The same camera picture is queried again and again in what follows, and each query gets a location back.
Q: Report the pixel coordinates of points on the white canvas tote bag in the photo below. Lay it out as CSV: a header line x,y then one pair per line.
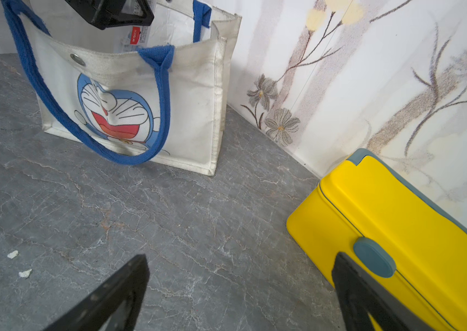
x,y
165,103

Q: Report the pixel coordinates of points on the yellow storage box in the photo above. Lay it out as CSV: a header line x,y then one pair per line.
x,y
406,242

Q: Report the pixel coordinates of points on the small blue clear case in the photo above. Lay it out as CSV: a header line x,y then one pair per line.
x,y
134,38

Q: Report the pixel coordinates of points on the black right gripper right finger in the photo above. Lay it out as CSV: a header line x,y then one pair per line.
x,y
364,302

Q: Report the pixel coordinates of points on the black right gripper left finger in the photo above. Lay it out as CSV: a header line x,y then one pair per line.
x,y
114,305

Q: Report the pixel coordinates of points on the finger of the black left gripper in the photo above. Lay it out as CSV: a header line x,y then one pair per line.
x,y
104,14

